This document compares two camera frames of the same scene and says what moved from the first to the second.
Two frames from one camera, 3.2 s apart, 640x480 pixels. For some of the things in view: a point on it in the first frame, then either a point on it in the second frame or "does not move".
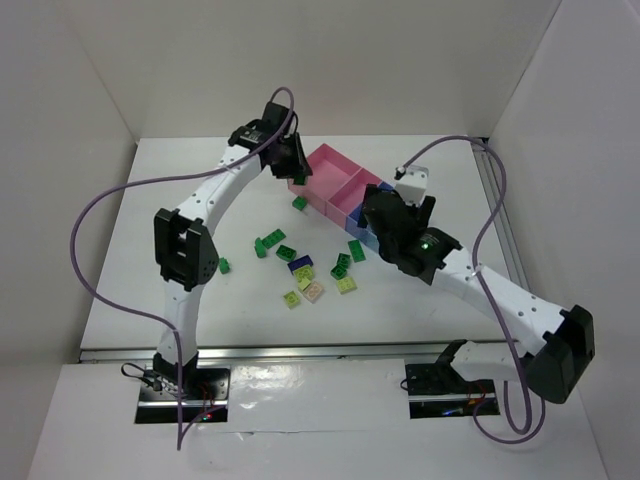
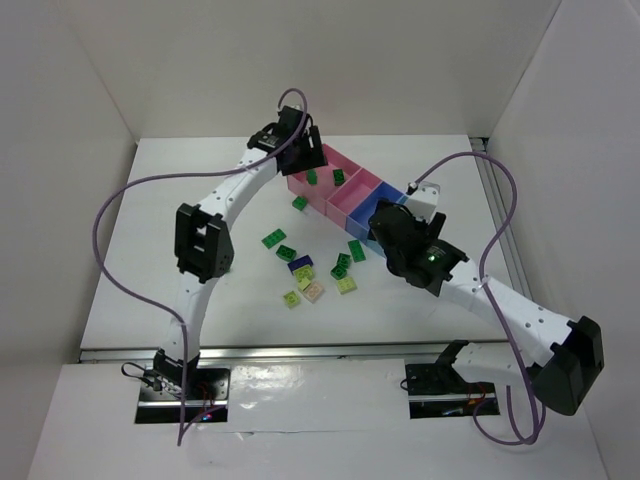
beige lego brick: [313, 292] does not move
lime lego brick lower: [292, 299] does not move
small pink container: [345, 200] does not move
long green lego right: [356, 250] does not move
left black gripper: [291, 161] to [304, 156]
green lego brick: [260, 247] to [311, 176]
